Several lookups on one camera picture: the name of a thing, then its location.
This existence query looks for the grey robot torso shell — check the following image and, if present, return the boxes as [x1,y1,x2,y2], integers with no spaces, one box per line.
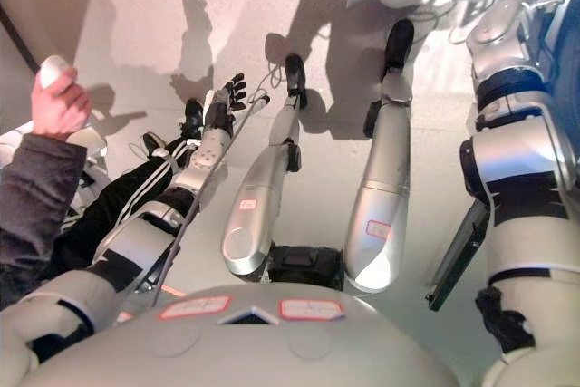
[17,285,459,387]

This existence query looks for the dark grey sleeved forearm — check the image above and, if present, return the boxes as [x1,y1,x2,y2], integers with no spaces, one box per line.
[0,131,91,300]

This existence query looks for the black metal frame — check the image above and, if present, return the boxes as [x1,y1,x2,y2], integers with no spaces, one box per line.
[424,198,494,313]

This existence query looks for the black white-striped trouser leg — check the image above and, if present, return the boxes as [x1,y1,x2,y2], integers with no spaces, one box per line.
[57,136,206,271]

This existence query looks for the bare person hand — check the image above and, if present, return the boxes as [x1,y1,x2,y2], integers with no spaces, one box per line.
[30,67,94,137]

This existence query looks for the red-bordered chest sticker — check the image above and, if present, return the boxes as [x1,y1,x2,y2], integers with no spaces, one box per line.
[158,295,233,322]

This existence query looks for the grey tether cable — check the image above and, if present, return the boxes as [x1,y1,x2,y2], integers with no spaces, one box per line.
[150,87,274,307]

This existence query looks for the silver robot left leg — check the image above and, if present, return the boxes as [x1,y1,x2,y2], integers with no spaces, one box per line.
[221,53,310,278]

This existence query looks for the white handheld controller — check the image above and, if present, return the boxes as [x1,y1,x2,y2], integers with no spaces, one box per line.
[37,54,70,90]

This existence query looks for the black person shoe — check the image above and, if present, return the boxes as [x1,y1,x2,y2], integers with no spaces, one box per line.
[182,97,206,135]

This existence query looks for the silver robot right leg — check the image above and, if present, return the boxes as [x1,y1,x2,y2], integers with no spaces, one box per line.
[343,18,417,294]

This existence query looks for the silver robot leg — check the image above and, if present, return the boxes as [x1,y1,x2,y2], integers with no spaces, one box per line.
[343,18,417,294]
[221,53,310,278]

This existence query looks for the black robot waist block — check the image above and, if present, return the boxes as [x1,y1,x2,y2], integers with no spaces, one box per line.
[266,245,344,292]

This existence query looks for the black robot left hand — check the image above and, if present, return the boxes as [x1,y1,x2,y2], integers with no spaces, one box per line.
[206,73,272,131]

